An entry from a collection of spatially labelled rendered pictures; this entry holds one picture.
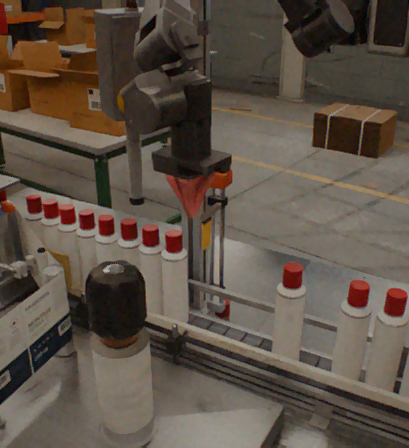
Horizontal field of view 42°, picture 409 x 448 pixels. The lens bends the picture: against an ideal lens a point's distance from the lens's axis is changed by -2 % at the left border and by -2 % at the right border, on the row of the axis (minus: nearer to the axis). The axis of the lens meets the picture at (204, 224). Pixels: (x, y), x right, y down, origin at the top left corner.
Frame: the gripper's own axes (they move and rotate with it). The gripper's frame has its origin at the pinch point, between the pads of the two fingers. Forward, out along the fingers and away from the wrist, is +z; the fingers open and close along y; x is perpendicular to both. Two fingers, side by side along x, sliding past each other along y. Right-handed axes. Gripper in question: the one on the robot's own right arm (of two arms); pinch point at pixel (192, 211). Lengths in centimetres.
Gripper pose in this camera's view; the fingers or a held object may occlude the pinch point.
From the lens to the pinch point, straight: 80.1
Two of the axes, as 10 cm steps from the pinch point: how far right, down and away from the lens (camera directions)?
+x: 6.2, -3.6, 7.0
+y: 7.9, 2.6, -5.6
